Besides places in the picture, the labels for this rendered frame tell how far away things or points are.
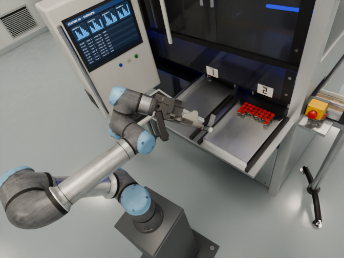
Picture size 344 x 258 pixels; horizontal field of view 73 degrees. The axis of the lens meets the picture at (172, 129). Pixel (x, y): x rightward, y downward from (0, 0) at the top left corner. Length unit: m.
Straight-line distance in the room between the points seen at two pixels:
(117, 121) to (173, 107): 0.21
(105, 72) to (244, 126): 0.89
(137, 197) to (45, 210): 0.38
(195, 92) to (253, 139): 0.51
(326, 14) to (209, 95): 0.76
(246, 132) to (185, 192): 1.00
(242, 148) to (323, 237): 1.05
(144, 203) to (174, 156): 1.36
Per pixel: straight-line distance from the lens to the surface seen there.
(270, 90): 1.31
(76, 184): 0.77
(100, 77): 1.55
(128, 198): 1.02
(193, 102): 1.48
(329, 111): 1.41
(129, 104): 0.86
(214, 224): 1.99
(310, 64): 1.15
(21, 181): 0.86
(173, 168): 2.26
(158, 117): 0.87
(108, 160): 0.78
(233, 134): 1.29
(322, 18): 1.06
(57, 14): 1.38
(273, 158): 1.70
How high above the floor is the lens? 1.88
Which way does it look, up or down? 47 degrees down
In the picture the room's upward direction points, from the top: 16 degrees counter-clockwise
